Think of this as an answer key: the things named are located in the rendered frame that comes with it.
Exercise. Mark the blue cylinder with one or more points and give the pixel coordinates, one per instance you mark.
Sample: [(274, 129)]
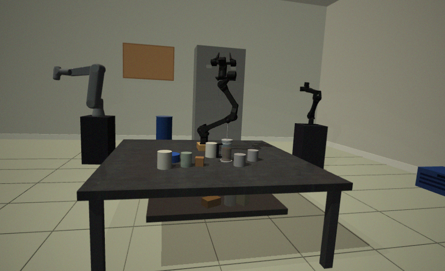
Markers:
[(175, 157)]

